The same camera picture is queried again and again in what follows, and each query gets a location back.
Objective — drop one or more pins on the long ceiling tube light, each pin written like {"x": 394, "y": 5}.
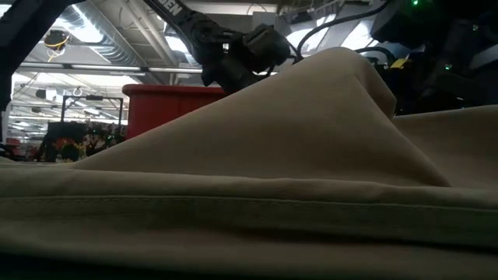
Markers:
{"x": 105, "y": 67}

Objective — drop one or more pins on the dark floral fabric panel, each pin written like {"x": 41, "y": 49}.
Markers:
{"x": 78, "y": 144}

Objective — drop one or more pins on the black aluminium table frame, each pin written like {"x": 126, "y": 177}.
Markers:
{"x": 15, "y": 39}

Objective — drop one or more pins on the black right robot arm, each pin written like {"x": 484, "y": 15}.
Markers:
{"x": 447, "y": 39}

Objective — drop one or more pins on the red plastic laundry bin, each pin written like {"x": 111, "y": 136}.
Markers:
{"x": 163, "y": 109}

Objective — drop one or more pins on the beige garment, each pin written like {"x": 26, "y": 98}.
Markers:
{"x": 249, "y": 194}

